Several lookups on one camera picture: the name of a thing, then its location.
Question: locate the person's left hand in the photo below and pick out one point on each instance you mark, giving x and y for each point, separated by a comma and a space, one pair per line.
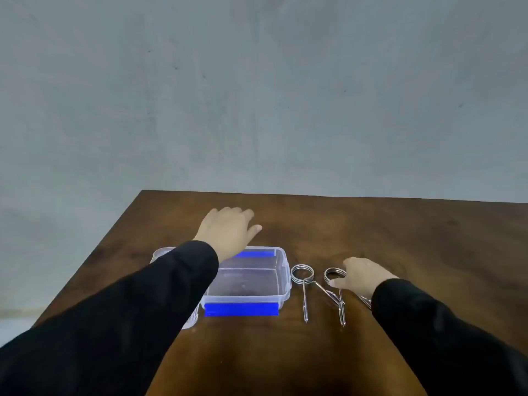
225, 235

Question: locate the person's right forearm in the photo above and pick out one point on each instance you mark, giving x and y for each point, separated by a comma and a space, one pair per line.
445, 342

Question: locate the person's right thumb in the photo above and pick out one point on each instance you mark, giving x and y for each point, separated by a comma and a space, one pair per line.
336, 283

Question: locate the person's left thumb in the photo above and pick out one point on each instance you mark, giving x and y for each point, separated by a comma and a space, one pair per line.
253, 234

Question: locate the person's left forearm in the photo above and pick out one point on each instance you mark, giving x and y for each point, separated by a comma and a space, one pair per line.
123, 321

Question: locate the clear plastic container blue clips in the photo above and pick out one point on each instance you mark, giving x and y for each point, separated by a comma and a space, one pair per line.
251, 284

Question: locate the metal spring collar clip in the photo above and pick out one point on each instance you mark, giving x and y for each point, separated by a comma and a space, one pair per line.
333, 272
304, 280

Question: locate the person's right hand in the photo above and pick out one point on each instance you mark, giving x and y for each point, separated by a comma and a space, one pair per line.
365, 278

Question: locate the clear plastic container lid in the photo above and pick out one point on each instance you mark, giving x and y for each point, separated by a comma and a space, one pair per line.
190, 319

